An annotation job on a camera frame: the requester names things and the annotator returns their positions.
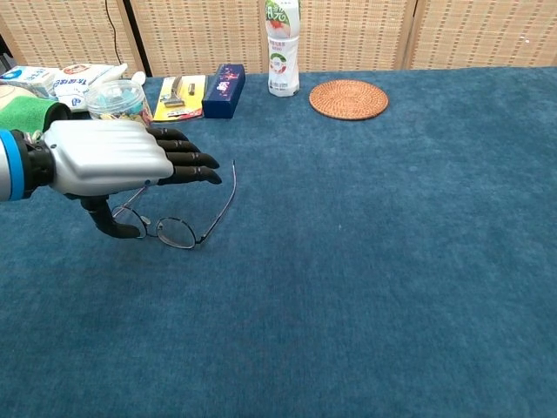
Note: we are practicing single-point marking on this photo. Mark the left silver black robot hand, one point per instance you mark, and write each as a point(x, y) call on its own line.
point(109, 157)

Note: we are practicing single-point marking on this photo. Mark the black-framed eyeglasses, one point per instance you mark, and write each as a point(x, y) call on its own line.
point(176, 233)

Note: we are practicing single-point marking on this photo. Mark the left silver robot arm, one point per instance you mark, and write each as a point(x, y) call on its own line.
point(8, 165)

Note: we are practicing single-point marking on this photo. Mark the clear jar of binder clips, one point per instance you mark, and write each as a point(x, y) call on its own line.
point(115, 98)

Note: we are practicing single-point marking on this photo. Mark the white printed snack bag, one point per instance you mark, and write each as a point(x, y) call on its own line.
point(76, 85)

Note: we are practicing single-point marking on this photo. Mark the white plastic spoon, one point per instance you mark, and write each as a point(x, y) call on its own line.
point(138, 77)

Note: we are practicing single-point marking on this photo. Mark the razor in yellow package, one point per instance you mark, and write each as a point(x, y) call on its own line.
point(178, 100)

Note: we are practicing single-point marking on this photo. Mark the green microfibre cloth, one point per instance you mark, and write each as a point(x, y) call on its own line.
point(22, 113)

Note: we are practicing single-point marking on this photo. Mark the blue white milk carton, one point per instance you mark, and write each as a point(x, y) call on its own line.
point(26, 78)

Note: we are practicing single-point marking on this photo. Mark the beige round bowl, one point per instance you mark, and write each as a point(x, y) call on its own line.
point(11, 92)

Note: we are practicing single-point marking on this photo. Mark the dark blue cardboard box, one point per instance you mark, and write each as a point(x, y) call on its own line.
point(222, 93)

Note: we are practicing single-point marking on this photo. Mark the bamboo folding screen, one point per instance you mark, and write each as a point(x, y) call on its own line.
point(196, 35)

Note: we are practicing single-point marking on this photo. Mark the drink bottle with yellow cap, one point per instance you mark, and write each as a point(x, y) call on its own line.
point(283, 65)

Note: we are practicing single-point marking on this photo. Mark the round woven rattan coaster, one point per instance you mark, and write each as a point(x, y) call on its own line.
point(348, 99)

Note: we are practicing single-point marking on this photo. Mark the blue table carpet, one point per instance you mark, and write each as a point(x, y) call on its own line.
point(348, 261)

